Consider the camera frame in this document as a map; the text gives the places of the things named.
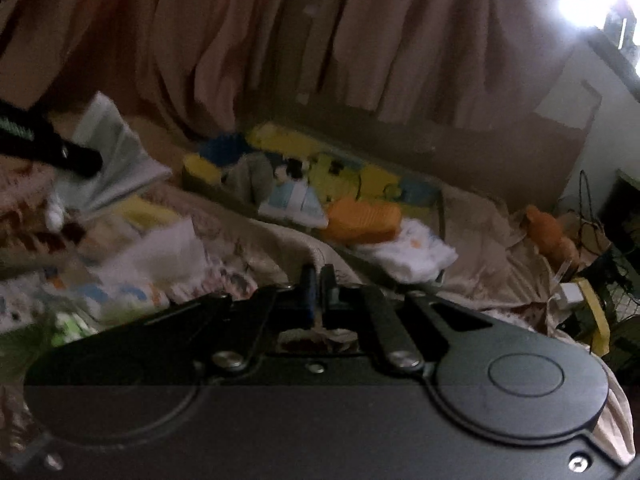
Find floral patterned blanket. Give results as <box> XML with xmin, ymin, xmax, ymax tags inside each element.
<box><xmin>0</xmin><ymin>159</ymin><xmax>353</xmax><ymax>363</ymax></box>

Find yellow plastic item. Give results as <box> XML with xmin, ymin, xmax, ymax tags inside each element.
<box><xmin>584</xmin><ymin>289</ymin><xmax>612</xmax><ymax>357</ymax></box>

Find blue white wet wipes packet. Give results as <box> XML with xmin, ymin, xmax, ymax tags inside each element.
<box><xmin>258</xmin><ymin>182</ymin><xmax>330</xmax><ymax>229</ymax></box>

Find grey cloth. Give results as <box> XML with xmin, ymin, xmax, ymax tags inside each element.
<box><xmin>227</xmin><ymin>152</ymin><xmax>275</xmax><ymax>204</ymax></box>

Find bag of green white candies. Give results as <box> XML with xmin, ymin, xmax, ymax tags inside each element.
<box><xmin>0</xmin><ymin>309</ymin><xmax>97</xmax><ymax>377</ymax></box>

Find white dotted cloth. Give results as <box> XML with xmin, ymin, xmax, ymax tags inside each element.
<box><xmin>359</xmin><ymin>219</ymin><xmax>459</xmax><ymax>282</ymax></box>

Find striped cloth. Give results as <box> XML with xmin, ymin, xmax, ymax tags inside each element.
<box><xmin>54</xmin><ymin>91</ymin><xmax>174</xmax><ymax>222</ymax></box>

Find black cabinet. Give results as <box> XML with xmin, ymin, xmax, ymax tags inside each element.
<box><xmin>597</xmin><ymin>166</ymin><xmax>640</xmax><ymax>257</ymax></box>

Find orange plush toy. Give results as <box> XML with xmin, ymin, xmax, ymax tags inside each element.
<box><xmin>521</xmin><ymin>204</ymin><xmax>582</xmax><ymax>267</ymax></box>

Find yellow cartoon print tray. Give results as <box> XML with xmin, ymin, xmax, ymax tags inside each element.
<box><xmin>181</xmin><ymin>121</ymin><xmax>447</xmax><ymax>289</ymax></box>

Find orange ribbed cloth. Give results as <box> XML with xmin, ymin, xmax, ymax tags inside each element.
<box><xmin>324</xmin><ymin>196</ymin><xmax>402</xmax><ymax>247</ymax></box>

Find white blue toothpaste carton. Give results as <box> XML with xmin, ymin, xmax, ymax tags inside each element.
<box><xmin>30</xmin><ymin>265</ymin><xmax>173</xmax><ymax>323</ymax></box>

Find black cables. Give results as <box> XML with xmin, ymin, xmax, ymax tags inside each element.
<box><xmin>554</xmin><ymin>169</ymin><xmax>617</xmax><ymax>262</ymax></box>

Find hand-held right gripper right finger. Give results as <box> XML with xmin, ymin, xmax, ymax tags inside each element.
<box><xmin>320</xmin><ymin>263</ymin><xmax>505</xmax><ymax>376</ymax></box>

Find white charger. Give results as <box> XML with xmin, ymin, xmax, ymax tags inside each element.
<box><xmin>556</xmin><ymin>281</ymin><xmax>584</xmax><ymax>309</ymax></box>

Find wire basket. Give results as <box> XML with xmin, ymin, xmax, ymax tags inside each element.
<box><xmin>580</xmin><ymin>249</ymin><xmax>640</xmax><ymax>363</ymax></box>

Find pink curtain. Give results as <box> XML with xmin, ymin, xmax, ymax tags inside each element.
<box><xmin>295</xmin><ymin>0</ymin><xmax>603</xmax><ymax>127</ymax></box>
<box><xmin>0</xmin><ymin>0</ymin><xmax>312</xmax><ymax>147</ymax></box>

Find plain white cloth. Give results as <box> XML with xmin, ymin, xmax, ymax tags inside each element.
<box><xmin>94</xmin><ymin>217</ymin><xmax>209</xmax><ymax>287</ymax></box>

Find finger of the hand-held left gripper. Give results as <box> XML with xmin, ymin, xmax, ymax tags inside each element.
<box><xmin>41</xmin><ymin>122</ymin><xmax>105</xmax><ymax>179</ymax></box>

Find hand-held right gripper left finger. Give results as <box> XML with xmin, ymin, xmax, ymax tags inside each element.
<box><xmin>144</xmin><ymin>263</ymin><xmax>321</xmax><ymax>373</ymax></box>

